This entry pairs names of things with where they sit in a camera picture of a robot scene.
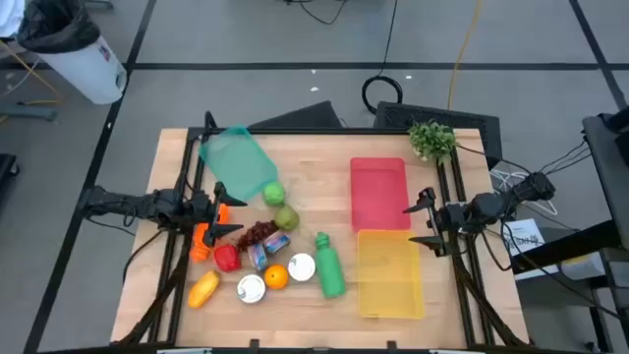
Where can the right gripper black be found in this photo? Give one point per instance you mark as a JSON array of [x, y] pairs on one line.
[[452, 218]]

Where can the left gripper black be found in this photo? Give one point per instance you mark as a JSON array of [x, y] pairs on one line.
[[204, 214]]

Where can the dark red toy grapes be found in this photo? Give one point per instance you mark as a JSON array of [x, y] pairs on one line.
[[256, 234]]

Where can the red toy bell pepper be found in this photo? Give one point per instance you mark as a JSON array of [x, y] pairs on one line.
[[227, 258]]

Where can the green toy apple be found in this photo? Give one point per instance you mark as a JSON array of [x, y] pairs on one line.
[[273, 193]]

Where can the tall can colourful label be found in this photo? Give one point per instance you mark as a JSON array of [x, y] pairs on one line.
[[277, 242], [257, 257]]

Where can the green toy pear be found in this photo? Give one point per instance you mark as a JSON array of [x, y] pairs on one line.
[[286, 218]]

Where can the yellow toy mango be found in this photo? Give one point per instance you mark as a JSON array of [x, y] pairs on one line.
[[203, 289]]

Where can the toy orange fruit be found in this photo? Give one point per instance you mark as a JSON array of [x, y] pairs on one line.
[[276, 277]]

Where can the tuna can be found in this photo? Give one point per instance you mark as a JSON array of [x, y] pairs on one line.
[[251, 288], [301, 267]]

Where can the green plastic bottle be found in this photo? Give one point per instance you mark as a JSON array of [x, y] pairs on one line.
[[330, 268]]

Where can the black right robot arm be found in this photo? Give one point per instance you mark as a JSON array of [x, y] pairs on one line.
[[491, 206]]

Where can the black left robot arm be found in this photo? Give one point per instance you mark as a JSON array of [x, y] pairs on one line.
[[147, 204]]

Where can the orange plastic bottle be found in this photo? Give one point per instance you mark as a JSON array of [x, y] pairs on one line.
[[199, 246]]

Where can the teal plastic bin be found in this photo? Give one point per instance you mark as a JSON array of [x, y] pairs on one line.
[[238, 159]]

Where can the red plastic bin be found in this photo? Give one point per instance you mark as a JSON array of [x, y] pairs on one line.
[[380, 194]]

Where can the yellow plastic bin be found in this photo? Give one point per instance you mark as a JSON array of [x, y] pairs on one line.
[[390, 275]]

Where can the small green artificial plant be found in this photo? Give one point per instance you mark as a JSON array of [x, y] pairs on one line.
[[432, 141]]

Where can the white printed paper sheet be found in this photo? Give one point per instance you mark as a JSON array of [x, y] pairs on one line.
[[525, 236]]

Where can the black computer case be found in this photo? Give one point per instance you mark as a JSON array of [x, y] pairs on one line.
[[442, 118]]

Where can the black wedge-shaped box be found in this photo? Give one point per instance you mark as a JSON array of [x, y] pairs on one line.
[[304, 118]]

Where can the dark side desk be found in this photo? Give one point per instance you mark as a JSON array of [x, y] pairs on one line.
[[607, 162]]

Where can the white trash can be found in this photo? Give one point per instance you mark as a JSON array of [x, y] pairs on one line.
[[83, 74]]

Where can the grey stand foot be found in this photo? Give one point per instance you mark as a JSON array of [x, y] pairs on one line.
[[27, 112]]

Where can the black trash bag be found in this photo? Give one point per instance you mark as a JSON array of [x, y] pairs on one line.
[[56, 24]]

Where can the white cloth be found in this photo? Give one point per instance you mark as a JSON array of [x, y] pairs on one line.
[[10, 17]]

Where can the black metal table frame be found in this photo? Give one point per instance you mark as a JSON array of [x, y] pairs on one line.
[[189, 147]]

